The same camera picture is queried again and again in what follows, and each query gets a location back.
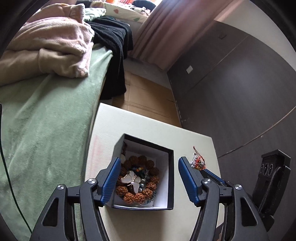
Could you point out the white wall socket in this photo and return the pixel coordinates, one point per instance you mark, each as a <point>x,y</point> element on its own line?
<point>189,69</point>

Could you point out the white butterfly brooch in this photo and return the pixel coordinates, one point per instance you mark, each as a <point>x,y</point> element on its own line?
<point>130,180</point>

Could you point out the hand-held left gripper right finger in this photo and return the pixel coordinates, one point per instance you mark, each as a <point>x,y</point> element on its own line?
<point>188,178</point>

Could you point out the black bag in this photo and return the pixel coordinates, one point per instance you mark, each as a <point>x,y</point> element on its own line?
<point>144,3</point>

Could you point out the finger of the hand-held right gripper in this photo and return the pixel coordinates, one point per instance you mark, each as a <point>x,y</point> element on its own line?
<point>215,177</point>

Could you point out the flat cardboard sheet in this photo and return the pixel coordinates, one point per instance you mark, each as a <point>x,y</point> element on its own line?
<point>143,97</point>

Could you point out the beige pink fleece blanket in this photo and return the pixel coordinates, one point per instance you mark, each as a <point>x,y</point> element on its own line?
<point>46,39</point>

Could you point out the pink curtain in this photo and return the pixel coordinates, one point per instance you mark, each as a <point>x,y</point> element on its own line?
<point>175,30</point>

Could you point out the leaf-print windowsill cushion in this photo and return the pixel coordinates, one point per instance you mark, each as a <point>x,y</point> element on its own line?
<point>124,10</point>

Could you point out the green bed blanket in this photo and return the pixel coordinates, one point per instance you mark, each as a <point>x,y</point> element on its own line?
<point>46,129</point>

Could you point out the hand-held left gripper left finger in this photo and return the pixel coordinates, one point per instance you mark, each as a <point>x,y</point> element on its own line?
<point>111,178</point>

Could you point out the black cardboard box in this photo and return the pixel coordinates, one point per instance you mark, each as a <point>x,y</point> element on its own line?
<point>166,180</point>

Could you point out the black knitted blanket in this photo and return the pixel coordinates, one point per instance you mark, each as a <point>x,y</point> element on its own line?
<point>113,46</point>

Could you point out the light green printed quilt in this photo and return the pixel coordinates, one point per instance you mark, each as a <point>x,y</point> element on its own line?
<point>94,12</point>

